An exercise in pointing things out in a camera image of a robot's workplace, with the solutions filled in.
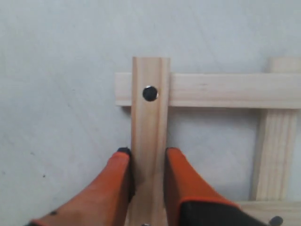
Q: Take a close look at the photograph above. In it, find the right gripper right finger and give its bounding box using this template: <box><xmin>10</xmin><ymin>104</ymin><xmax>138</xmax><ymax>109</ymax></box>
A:
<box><xmin>164</xmin><ymin>147</ymin><xmax>265</xmax><ymax>226</ymax></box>

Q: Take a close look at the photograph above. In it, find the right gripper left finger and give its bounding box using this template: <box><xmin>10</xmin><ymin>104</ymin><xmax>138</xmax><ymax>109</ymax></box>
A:
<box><xmin>28</xmin><ymin>147</ymin><xmax>135</xmax><ymax>226</ymax></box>

